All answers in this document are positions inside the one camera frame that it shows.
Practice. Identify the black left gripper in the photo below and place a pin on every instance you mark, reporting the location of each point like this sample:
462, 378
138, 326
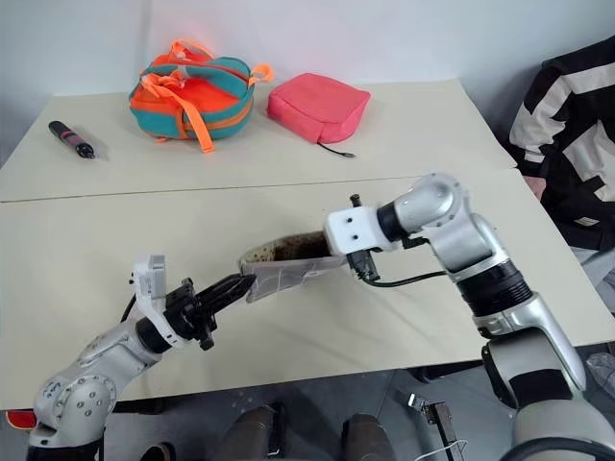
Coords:
187, 312

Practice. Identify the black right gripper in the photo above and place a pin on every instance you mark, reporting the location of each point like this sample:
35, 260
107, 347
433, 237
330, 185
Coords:
364, 265

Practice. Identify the grey plaid pouch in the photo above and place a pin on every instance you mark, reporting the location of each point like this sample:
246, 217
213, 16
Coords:
283, 276

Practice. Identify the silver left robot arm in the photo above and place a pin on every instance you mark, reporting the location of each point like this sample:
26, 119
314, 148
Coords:
81, 384

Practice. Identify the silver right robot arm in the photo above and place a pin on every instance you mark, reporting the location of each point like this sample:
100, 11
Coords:
451, 235

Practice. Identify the pink fabric pouch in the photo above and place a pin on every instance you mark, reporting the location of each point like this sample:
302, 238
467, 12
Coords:
317, 105

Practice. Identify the dark brown rounded shape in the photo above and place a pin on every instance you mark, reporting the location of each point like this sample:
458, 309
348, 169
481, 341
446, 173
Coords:
367, 437
252, 432

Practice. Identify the teal and orange backpack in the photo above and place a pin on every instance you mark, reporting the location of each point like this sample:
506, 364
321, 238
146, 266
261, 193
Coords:
192, 103

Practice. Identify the black and pink marker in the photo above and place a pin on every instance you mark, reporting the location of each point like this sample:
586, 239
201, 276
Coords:
71, 139

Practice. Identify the person in black-white jacket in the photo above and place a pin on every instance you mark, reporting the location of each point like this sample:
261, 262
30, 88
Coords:
572, 144

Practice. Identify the red object under table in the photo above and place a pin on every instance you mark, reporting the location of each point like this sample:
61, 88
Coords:
23, 419

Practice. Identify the clear plastic bag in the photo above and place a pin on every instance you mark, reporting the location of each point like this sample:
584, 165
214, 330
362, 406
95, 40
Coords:
603, 367

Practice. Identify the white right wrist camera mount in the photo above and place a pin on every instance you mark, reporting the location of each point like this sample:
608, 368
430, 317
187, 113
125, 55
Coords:
353, 230

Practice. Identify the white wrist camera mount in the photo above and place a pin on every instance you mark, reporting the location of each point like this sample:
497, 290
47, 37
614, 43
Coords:
150, 281
353, 230

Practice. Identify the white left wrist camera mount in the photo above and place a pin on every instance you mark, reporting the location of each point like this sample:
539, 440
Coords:
150, 281

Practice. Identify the dark metal bracket bar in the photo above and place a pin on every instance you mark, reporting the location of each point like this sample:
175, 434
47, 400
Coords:
442, 425

